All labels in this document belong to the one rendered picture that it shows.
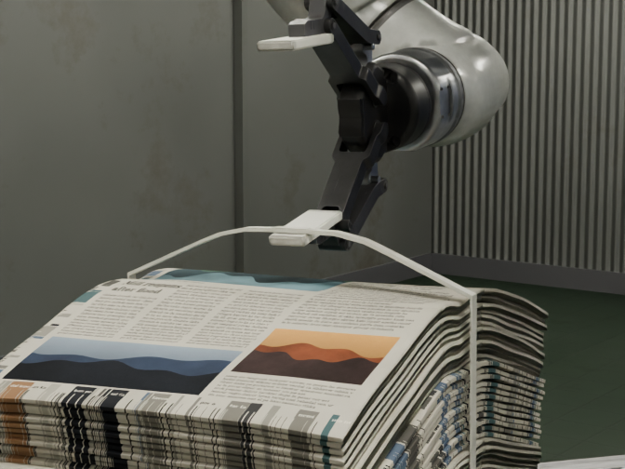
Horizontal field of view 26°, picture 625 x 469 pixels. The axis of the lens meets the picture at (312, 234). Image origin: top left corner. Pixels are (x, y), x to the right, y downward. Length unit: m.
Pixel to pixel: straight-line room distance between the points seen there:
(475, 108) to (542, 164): 6.50
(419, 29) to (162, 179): 4.95
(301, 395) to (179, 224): 5.46
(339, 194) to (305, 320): 0.18
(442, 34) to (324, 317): 0.41
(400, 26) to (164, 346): 0.46
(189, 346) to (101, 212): 5.00
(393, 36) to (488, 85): 0.10
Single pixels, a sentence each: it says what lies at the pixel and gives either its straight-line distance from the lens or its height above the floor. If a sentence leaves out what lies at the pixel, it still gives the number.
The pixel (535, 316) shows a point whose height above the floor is 1.14.
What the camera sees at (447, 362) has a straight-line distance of 0.95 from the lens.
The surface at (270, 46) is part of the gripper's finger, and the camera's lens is 0.99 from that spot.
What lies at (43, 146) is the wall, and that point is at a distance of 5.66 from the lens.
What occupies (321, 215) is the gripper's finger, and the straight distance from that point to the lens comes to 1.06.
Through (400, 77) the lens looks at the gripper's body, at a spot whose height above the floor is 1.34.
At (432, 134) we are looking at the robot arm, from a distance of 1.19.
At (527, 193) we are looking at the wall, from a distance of 7.81.
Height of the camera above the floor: 1.37
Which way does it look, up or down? 8 degrees down
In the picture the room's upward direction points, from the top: straight up
